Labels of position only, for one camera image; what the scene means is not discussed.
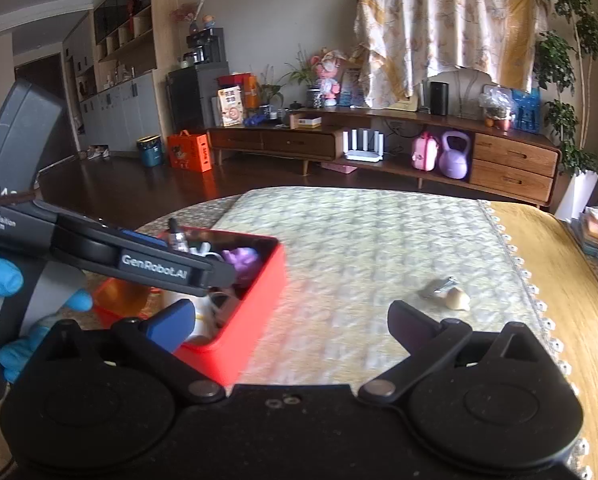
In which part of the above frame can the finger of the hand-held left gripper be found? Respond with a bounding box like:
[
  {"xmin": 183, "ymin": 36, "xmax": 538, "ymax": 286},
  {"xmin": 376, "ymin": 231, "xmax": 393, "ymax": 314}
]
[
  {"xmin": 111, "ymin": 242, "xmax": 238, "ymax": 297},
  {"xmin": 96, "ymin": 217, "xmax": 169, "ymax": 250}
]

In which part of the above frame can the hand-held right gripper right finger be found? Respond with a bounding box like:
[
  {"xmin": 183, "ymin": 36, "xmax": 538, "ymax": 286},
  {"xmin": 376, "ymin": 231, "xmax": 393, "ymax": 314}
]
[{"xmin": 358, "ymin": 300, "xmax": 550, "ymax": 403}]

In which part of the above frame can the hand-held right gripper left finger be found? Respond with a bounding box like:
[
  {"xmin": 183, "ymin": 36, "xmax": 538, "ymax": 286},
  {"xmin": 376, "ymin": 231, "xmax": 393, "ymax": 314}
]
[{"xmin": 39, "ymin": 299, "xmax": 228, "ymax": 403}]

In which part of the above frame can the white bottle yellow label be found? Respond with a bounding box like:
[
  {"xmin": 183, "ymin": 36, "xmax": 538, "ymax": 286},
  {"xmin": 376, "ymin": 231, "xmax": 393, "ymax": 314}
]
[{"xmin": 179, "ymin": 297, "xmax": 215, "ymax": 347}]

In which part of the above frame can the small black bottle white label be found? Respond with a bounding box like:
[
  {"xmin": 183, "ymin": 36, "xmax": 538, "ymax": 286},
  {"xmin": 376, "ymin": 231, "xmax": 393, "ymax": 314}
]
[{"xmin": 166, "ymin": 217, "xmax": 191, "ymax": 255}]

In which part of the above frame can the silver nail clipper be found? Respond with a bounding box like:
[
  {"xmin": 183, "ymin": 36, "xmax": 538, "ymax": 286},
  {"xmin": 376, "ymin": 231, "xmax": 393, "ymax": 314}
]
[{"xmin": 419, "ymin": 277, "xmax": 457, "ymax": 298}]

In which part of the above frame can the beige oval piece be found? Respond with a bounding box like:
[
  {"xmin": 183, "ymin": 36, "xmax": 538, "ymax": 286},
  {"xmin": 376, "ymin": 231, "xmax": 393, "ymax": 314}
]
[{"xmin": 441, "ymin": 287, "xmax": 471, "ymax": 311}]

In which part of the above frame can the purple toy figure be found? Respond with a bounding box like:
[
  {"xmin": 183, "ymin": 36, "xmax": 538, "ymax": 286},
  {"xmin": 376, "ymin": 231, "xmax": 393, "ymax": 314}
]
[{"xmin": 224, "ymin": 247, "xmax": 260, "ymax": 281}]

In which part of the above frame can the red tin box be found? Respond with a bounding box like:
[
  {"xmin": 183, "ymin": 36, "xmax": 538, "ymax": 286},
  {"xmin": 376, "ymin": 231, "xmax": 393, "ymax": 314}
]
[{"xmin": 93, "ymin": 227, "xmax": 286, "ymax": 383}]

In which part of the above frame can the dark wooden door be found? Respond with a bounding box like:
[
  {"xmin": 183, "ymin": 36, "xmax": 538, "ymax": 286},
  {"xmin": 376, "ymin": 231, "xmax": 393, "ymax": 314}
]
[{"xmin": 14, "ymin": 52, "xmax": 67, "ymax": 161}]

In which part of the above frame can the teal bucket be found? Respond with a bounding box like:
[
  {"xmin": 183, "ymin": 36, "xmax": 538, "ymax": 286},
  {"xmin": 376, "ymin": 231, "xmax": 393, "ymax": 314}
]
[{"xmin": 137, "ymin": 135, "xmax": 163, "ymax": 167}]

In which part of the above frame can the cream quilted table mat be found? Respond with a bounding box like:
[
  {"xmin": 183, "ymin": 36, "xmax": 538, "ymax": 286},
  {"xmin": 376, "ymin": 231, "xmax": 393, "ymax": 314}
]
[{"xmin": 144, "ymin": 187, "xmax": 575, "ymax": 396}]

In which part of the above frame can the orange paper bag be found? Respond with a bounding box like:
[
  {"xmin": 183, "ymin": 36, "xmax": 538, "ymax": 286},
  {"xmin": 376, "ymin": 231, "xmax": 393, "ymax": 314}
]
[{"xmin": 167, "ymin": 130, "xmax": 214, "ymax": 173}]

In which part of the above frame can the black mini fridge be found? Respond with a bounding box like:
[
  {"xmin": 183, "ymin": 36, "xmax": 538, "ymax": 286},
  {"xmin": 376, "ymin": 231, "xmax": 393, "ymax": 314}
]
[{"xmin": 167, "ymin": 62, "xmax": 230, "ymax": 136}]

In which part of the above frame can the white printed snack box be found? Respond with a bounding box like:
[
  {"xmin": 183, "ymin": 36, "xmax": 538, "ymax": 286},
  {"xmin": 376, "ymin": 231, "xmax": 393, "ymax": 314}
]
[{"xmin": 217, "ymin": 86, "xmax": 245, "ymax": 128}]

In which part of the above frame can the wooden TV cabinet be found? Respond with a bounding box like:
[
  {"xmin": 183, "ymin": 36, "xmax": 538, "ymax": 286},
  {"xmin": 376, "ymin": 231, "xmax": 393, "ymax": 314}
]
[{"xmin": 206, "ymin": 107, "xmax": 562, "ymax": 211}]

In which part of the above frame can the purple kettlebell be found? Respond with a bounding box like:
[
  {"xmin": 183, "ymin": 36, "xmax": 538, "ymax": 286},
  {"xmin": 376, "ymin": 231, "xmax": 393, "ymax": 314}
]
[{"xmin": 438, "ymin": 131, "xmax": 471, "ymax": 179}]

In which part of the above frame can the pink toy suitcase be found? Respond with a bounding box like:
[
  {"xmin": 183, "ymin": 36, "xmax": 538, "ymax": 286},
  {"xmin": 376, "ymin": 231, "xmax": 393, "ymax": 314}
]
[{"xmin": 411, "ymin": 132, "xmax": 440, "ymax": 172}]

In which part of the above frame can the light wooden cabinet drawer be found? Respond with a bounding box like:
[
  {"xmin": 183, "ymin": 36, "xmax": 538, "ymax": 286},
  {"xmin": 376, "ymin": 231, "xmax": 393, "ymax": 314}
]
[
  {"xmin": 469, "ymin": 159, "xmax": 555, "ymax": 201},
  {"xmin": 473, "ymin": 133, "xmax": 560, "ymax": 178}
]

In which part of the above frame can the white router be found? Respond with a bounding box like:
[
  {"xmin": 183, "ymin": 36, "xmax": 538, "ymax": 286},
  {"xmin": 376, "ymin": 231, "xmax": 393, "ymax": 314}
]
[{"xmin": 342, "ymin": 129, "xmax": 385, "ymax": 162}]

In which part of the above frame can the orange red gift bag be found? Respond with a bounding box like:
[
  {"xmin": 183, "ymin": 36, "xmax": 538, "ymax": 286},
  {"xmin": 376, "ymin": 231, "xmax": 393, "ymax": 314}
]
[{"xmin": 216, "ymin": 72, "xmax": 260, "ymax": 111}]

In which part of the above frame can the small green potted plant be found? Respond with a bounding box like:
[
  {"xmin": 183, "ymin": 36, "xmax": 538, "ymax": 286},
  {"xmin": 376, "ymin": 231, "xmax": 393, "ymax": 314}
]
[{"xmin": 256, "ymin": 65, "xmax": 285, "ymax": 108}]

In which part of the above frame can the small brown cardboard box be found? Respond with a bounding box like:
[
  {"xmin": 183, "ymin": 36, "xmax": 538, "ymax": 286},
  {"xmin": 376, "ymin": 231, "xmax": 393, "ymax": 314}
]
[{"xmin": 289, "ymin": 112, "xmax": 323, "ymax": 131}]

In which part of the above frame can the black coffee machine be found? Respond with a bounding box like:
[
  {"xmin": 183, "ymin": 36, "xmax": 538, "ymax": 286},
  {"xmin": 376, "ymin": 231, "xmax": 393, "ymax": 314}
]
[{"xmin": 181, "ymin": 29, "xmax": 226, "ymax": 67}]

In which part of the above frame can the white planter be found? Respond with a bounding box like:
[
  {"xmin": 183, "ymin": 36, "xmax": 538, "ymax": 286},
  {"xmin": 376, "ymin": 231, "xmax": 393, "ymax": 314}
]
[{"xmin": 554, "ymin": 169, "xmax": 598, "ymax": 221}]

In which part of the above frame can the grassy plant in patterned pot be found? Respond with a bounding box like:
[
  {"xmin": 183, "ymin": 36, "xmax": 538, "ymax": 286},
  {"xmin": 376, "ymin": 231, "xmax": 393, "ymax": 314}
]
[{"xmin": 284, "ymin": 45, "xmax": 325, "ymax": 109}]

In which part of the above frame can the vase with dried flowers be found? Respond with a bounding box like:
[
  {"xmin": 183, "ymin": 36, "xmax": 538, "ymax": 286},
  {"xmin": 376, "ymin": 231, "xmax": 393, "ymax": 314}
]
[{"xmin": 171, "ymin": 0, "xmax": 215, "ymax": 36}]

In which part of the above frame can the black speaker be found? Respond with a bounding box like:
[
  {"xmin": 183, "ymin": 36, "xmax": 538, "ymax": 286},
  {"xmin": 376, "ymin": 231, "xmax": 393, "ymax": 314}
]
[{"xmin": 430, "ymin": 81, "xmax": 451, "ymax": 116}]

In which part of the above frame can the clear plastic bag of fruit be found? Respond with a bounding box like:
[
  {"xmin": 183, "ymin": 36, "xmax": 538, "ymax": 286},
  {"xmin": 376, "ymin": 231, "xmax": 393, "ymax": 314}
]
[{"xmin": 480, "ymin": 86, "xmax": 515, "ymax": 132}]

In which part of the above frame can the blue gift bag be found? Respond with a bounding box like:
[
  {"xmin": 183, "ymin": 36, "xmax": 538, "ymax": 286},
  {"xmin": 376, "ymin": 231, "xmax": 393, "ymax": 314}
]
[{"xmin": 512, "ymin": 88, "xmax": 542, "ymax": 134}]

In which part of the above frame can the grey scalloped chair back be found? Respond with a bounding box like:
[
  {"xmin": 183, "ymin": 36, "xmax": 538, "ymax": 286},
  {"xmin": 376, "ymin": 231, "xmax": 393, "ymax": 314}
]
[{"xmin": 421, "ymin": 69, "xmax": 500, "ymax": 120}]

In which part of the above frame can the blue printed box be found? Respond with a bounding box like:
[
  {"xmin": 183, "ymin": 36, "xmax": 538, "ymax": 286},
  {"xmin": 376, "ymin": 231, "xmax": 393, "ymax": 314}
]
[{"xmin": 340, "ymin": 67, "xmax": 365, "ymax": 107}]

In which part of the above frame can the pink plush doll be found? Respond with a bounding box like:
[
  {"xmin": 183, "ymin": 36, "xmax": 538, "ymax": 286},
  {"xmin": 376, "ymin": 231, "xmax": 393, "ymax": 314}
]
[{"xmin": 313, "ymin": 49, "xmax": 347, "ymax": 107}]

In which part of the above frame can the tall potted tree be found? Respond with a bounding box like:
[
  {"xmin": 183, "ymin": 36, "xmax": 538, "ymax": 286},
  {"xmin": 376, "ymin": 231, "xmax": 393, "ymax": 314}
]
[{"xmin": 534, "ymin": 0, "xmax": 598, "ymax": 176}]

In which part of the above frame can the floral patterned hanging cloth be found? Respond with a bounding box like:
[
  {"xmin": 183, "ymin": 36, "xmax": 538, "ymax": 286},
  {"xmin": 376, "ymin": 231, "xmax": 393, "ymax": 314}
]
[{"xmin": 354, "ymin": 0, "xmax": 550, "ymax": 108}]

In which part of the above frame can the wooden wall shelf unit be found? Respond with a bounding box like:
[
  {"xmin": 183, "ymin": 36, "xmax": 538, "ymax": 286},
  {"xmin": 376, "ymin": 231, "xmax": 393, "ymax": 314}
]
[{"xmin": 61, "ymin": 0, "xmax": 170, "ymax": 153}]

